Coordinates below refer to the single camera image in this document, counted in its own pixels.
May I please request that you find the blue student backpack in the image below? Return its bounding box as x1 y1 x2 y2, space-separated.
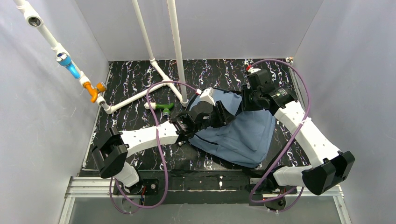
188 88 276 168

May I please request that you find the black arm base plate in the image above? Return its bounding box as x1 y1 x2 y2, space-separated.
111 168 297 207

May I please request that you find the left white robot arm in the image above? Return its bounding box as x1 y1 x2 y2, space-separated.
91 101 235 187

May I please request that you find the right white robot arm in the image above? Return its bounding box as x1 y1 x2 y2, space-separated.
241 68 355 196

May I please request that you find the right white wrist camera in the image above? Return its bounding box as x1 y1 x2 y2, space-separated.
246 65 261 74

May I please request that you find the green white pipe fitting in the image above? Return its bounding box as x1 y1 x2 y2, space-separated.
144 102 174 118

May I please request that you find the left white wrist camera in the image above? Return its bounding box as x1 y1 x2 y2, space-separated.
196 87 215 105

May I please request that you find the aluminium rail frame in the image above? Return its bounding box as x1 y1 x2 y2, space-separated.
57 176 354 224

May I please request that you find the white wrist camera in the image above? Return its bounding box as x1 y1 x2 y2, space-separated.
196 87 215 105
246 65 261 74

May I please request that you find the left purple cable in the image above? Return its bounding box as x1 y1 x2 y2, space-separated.
109 80 202 216

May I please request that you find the white PVC pipe frame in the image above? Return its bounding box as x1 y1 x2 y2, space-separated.
12 0 190 115

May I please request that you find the orange pipe valve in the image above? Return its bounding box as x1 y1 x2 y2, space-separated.
83 82 107 103

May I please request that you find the blue pipe valve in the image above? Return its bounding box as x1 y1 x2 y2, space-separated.
56 52 81 79

